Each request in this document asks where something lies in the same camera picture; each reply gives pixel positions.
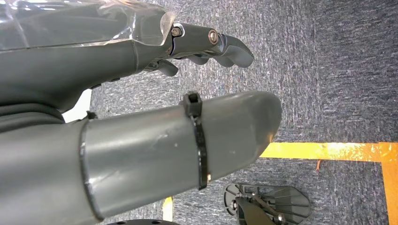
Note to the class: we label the white flat object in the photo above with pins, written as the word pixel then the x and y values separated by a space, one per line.
pixel 79 107

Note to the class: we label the black ribbed robot foot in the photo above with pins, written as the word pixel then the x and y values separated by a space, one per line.
pixel 286 202

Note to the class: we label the worn yellow floor tape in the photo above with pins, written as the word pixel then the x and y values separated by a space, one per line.
pixel 326 151

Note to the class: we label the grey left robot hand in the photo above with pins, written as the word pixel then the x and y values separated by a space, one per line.
pixel 140 155

